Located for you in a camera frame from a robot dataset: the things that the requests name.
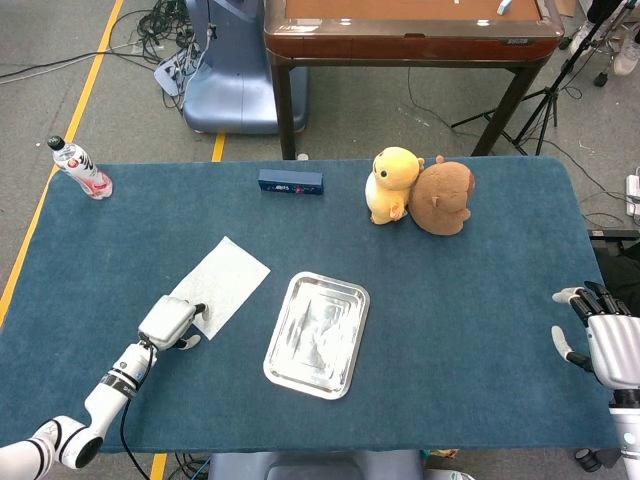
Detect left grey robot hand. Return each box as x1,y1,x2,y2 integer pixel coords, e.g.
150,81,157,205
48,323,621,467
137,295,210,352

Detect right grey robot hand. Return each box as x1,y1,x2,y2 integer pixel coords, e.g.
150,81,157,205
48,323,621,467
551,280,640,389

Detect white paper napkin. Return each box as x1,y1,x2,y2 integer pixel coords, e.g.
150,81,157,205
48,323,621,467
172,235,272,342

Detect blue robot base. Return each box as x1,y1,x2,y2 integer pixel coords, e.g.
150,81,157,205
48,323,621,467
182,0,309,135

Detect silver metal tray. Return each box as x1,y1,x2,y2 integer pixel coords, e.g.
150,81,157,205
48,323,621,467
262,271,371,401

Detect blue tablecloth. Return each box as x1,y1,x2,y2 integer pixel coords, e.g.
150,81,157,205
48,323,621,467
0,156,635,456

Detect black caster wheel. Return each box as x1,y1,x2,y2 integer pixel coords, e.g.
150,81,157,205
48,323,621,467
573,447,616,474

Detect white power strip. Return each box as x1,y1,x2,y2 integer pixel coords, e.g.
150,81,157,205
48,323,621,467
625,173,640,217

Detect clear plastic drink bottle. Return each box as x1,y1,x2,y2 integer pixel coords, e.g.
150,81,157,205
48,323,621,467
46,135,114,200

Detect dark blue printed box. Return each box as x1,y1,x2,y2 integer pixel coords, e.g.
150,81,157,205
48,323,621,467
257,168,324,196

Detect grey blue robot torso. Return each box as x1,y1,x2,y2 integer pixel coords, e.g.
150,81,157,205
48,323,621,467
207,449,426,480

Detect brown plush toy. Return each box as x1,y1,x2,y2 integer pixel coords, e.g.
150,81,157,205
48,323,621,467
409,154,477,237

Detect grey power strip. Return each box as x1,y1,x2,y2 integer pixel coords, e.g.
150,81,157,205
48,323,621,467
153,47,201,96

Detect black tripod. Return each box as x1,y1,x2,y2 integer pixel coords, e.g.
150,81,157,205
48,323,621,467
450,0,631,157

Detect yellow plush toy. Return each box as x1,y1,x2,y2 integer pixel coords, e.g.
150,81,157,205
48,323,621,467
365,146,426,226

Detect white sneaker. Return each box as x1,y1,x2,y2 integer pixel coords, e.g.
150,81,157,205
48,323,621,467
613,27,640,77
568,22,596,56

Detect brown mahjong table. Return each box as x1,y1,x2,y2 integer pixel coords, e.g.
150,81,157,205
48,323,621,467
263,0,565,160

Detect black cable bundle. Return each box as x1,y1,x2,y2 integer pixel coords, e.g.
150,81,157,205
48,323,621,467
137,0,196,56

